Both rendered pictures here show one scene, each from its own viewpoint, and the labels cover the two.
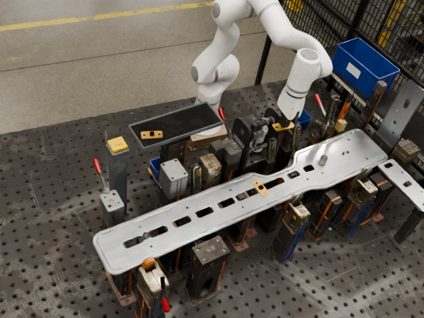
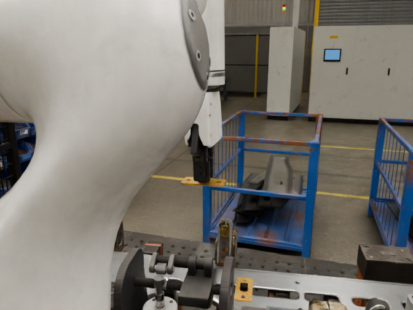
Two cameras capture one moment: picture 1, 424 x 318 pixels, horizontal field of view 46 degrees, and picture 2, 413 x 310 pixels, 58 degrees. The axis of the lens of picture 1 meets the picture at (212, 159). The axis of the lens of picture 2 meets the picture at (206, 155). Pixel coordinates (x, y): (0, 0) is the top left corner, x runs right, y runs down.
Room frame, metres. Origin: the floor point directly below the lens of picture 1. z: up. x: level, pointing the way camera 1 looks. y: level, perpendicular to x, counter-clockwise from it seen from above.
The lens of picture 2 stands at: (1.87, 0.28, 1.52)
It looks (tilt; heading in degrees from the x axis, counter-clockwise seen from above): 16 degrees down; 229
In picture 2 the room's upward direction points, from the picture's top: straight up
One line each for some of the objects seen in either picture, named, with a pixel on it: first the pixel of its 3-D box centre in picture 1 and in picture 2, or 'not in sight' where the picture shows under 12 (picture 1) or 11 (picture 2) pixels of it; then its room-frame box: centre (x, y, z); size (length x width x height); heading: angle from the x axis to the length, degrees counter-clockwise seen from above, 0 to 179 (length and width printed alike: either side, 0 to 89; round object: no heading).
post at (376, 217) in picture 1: (383, 194); not in sight; (1.57, -0.83, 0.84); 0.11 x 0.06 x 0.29; 40
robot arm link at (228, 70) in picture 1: (218, 77); not in sight; (1.87, 0.05, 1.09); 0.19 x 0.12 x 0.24; 127
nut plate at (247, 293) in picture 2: (260, 187); (244, 287); (1.32, -0.22, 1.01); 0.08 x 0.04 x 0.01; 40
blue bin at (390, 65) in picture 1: (363, 67); not in sight; (2.19, -0.68, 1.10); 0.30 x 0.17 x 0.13; 42
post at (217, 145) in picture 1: (211, 174); not in sight; (1.43, -0.01, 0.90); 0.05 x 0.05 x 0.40; 40
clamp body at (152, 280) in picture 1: (153, 300); not in sight; (0.81, 0.11, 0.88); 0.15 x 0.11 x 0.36; 40
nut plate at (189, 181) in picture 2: (283, 125); (203, 179); (1.43, -0.24, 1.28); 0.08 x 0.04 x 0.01; 124
